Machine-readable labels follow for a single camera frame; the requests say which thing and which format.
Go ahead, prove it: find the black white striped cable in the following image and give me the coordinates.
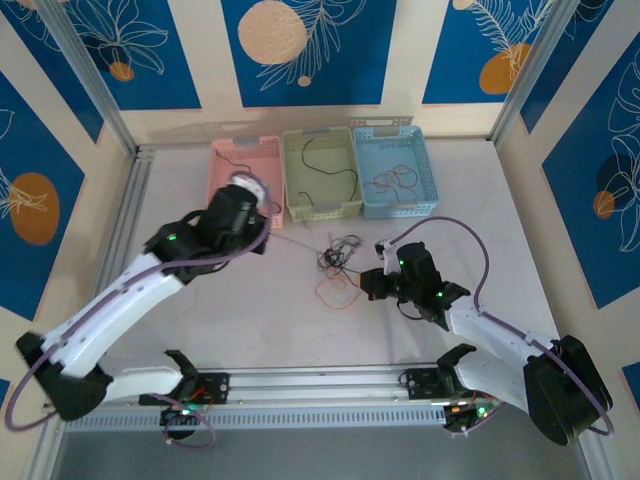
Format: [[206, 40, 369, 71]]
[[272, 232, 334, 271]]

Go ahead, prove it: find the thin green cable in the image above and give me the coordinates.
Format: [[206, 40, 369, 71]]
[[215, 149, 254, 176]]

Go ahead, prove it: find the thin orange cable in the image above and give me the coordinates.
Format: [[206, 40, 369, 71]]
[[314, 272, 362, 310]]

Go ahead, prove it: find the thin red cable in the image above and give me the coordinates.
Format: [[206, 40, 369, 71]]
[[362, 163, 422, 209]]

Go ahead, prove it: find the pink perforated plastic basket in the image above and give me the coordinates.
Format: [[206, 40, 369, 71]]
[[206, 134, 286, 232]]

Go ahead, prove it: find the green perforated plastic basket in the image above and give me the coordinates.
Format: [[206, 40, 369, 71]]
[[280, 125, 365, 224]]

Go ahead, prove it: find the blue perforated plastic basket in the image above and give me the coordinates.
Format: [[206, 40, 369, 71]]
[[352, 124, 444, 221]]

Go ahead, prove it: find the small circuit board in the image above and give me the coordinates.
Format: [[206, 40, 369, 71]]
[[443, 399, 501, 435], [159, 404, 207, 427]]

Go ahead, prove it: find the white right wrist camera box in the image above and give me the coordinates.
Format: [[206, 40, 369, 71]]
[[374, 239, 401, 275]]

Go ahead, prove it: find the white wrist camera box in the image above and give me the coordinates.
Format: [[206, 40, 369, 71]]
[[374, 239, 401, 275], [227, 170, 271, 201]]

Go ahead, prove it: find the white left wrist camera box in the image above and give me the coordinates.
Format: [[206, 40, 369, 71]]
[[227, 170, 271, 201]]

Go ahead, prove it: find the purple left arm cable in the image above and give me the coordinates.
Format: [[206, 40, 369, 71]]
[[5, 172, 274, 449]]

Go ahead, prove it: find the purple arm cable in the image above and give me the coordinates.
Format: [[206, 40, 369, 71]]
[[389, 217, 616, 436], [5, 172, 274, 449]]

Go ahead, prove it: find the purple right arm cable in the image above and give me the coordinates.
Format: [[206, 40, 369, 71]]
[[389, 217, 616, 436]]

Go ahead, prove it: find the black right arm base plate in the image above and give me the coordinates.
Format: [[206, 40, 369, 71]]
[[402, 367, 499, 401]]

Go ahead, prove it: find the aluminium mounting rail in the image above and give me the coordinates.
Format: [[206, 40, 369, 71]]
[[42, 362, 589, 414]]

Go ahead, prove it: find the grey slotted cable duct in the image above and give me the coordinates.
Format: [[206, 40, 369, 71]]
[[64, 407, 449, 432]]

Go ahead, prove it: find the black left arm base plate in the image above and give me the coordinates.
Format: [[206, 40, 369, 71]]
[[138, 372, 231, 406]]

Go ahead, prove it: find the blue floral wall panel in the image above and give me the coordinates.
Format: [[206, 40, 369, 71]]
[[519, 0, 640, 134], [59, 0, 202, 111], [221, 0, 399, 108], [542, 44, 640, 310], [0, 72, 87, 322], [0, 0, 105, 145], [422, 0, 556, 105]]

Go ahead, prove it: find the aluminium frame post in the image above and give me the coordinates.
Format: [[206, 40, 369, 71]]
[[492, 0, 571, 141], [34, 0, 139, 151]]

